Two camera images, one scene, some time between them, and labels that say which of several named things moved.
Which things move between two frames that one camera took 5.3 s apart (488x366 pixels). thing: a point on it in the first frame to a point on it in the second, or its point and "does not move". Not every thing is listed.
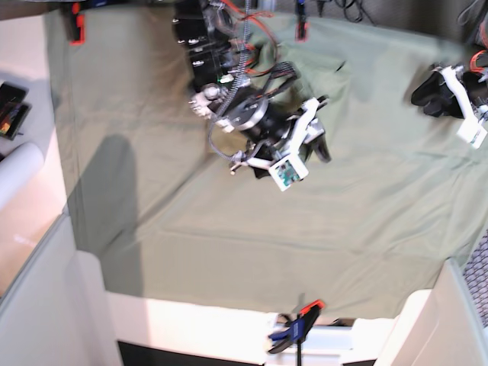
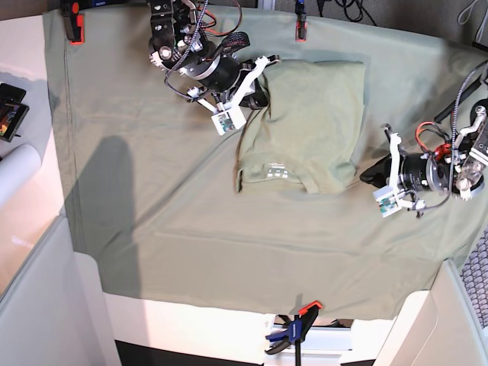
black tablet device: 13,110 does not move
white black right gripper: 470,88 to 412,174
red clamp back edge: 302,29 does not move
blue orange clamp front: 297,328 does not move
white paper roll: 17,168 does not move
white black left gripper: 275,136 to 226,78
